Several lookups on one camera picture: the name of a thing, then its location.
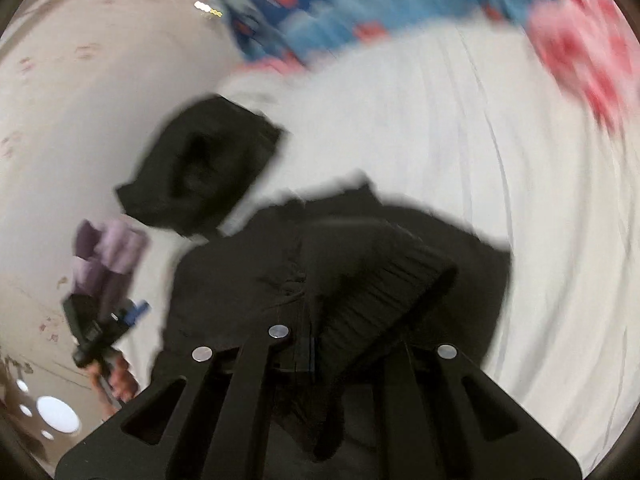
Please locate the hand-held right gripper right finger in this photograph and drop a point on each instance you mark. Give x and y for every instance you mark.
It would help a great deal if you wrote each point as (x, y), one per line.
(400, 385)

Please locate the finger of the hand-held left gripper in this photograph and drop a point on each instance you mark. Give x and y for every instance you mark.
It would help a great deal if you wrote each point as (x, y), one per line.
(137, 308)

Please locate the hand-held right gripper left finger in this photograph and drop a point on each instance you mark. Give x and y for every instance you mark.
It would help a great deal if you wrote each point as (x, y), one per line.
(260, 360)

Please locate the black knit sweater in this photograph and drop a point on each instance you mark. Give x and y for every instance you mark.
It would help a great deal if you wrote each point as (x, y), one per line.
(350, 260)

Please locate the person's left hand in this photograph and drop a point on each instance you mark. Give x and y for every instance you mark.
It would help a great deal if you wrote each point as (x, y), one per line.
(120, 380)

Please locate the round white lamp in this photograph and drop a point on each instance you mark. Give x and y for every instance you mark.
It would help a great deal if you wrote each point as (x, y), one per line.
(56, 413)

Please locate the blue whale print bedding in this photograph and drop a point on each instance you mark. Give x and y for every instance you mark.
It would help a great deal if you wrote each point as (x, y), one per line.
(310, 0)

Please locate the pink patterned cloth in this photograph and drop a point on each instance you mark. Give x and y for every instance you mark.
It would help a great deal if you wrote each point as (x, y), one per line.
(585, 55)

